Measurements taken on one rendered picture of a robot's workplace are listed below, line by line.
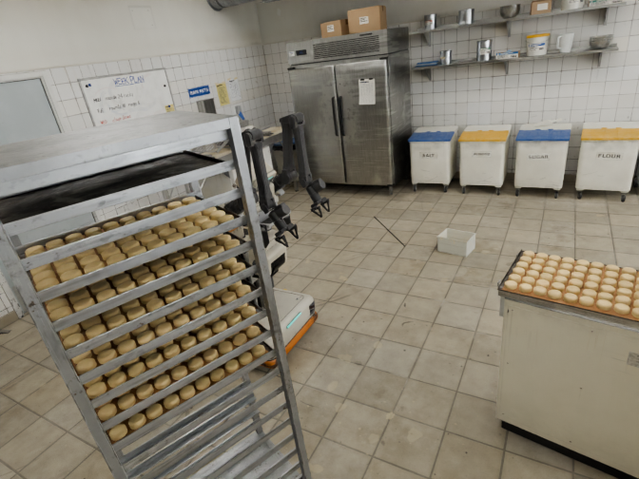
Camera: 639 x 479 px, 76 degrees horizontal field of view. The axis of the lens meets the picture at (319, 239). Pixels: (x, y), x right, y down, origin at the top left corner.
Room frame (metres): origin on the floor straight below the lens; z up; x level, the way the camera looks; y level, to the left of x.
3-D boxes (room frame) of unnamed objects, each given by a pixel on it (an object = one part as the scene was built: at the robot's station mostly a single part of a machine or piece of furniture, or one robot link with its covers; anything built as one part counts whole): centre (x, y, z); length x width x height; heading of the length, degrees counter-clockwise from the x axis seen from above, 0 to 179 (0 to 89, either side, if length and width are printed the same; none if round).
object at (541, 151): (4.77, -2.80, 0.38); 0.64 x 0.54 x 0.77; 147
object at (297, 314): (2.58, 0.53, 0.16); 0.67 x 0.64 x 0.25; 58
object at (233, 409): (1.39, 0.69, 0.42); 0.64 x 0.03 x 0.03; 125
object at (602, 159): (4.42, -3.35, 0.38); 0.64 x 0.54 x 0.77; 145
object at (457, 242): (3.54, -1.32, 0.08); 0.30 x 0.22 x 0.16; 46
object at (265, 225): (2.42, 0.29, 0.99); 0.28 x 0.16 x 0.22; 148
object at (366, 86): (5.35, -0.83, 1.39); 0.22 x 0.03 x 0.31; 58
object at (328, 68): (5.94, -0.70, 1.03); 1.40 x 0.90 x 2.05; 58
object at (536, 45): (5.03, -2.77, 1.67); 0.25 x 0.24 x 0.21; 58
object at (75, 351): (1.07, 0.47, 1.32); 0.64 x 0.03 x 0.03; 125
